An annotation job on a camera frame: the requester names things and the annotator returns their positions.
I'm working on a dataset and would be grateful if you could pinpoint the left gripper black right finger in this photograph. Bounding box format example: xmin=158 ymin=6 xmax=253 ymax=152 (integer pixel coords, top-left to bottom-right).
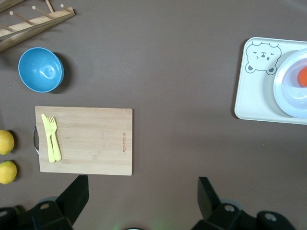
xmin=198 ymin=177 xmax=223 ymax=221

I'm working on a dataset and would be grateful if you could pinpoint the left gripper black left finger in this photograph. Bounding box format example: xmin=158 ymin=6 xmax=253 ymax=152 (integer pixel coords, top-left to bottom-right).
xmin=55 ymin=175 xmax=89 ymax=228

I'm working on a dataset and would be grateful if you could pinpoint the pale lavender plate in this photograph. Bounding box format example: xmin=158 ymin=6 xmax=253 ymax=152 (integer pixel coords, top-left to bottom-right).
xmin=273 ymin=47 xmax=307 ymax=118

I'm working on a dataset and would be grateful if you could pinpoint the orange fruit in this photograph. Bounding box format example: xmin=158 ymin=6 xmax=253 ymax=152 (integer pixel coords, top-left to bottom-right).
xmin=297 ymin=66 xmax=307 ymax=88

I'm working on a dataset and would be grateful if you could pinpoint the wooden cutting board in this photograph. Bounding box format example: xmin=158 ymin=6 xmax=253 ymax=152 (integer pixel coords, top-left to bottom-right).
xmin=32 ymin=106 xmax=134 ymax=176

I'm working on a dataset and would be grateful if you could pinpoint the yellow plastic fork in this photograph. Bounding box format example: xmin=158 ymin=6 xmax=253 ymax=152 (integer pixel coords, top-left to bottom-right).
xmin=46 ymin=116 xmax=62 ymax=161

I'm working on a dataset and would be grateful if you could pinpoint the yellow plastic knife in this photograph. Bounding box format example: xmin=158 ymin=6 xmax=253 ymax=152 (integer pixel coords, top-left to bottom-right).
xmin=41 ymin=113 xmax=56 ymax=163

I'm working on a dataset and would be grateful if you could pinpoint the yellow lemon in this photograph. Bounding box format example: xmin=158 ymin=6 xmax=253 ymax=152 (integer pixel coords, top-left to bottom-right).
xmin=0 ymin=160 xmax=18 ymax=185
xmin=0 ymin=129 xmax=15 ymax=155

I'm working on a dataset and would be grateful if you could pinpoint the cream tray with bear print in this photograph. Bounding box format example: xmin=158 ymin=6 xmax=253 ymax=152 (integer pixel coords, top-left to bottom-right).
xmin=234 ymin=36 xmax=307 ymax=126

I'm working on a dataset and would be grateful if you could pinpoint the blue bowl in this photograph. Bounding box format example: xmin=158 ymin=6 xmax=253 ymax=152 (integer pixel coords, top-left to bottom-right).
xmin=18 ymin=47 xmax=65 ymax=93

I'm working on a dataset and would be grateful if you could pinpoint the wooden peg dish rack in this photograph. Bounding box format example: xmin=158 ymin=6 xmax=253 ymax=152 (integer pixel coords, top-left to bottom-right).
xmin=0 ymin=0 xmax=76 ymax=52

